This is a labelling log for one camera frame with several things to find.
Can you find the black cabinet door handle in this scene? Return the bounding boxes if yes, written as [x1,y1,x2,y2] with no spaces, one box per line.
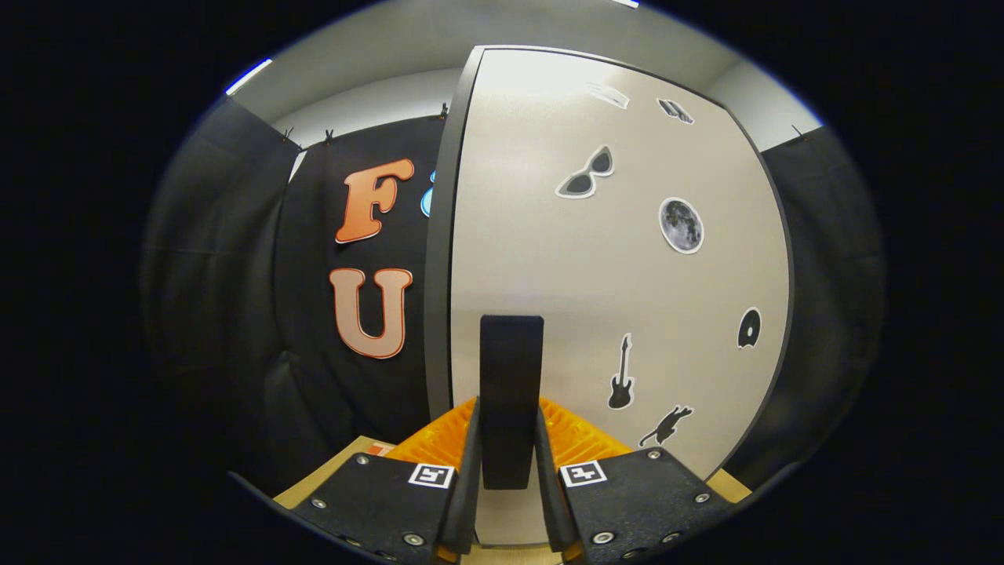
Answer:
[480,315,545,491]

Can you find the ceiling light strip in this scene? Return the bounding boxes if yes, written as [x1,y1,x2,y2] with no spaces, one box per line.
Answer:
[226,58,274,97]

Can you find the dark grey shoe cabinet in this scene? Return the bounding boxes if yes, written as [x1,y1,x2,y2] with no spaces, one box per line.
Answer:
[424,45,797,548]

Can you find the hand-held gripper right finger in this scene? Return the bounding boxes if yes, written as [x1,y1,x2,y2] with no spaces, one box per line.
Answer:
[535,396,734,565]

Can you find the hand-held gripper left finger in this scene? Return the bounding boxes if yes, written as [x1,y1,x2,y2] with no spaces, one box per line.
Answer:
[275,396,481,565]

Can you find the black backdrop cloth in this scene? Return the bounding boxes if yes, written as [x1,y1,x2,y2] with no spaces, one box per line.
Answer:
[140,98,887,503]

